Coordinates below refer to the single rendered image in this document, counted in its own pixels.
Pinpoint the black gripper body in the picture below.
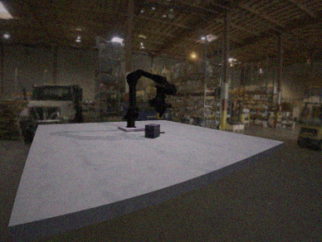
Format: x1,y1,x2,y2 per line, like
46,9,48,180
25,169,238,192
149,94,173,108

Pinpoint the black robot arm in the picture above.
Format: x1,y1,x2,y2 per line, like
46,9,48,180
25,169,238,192
124,70,177,128

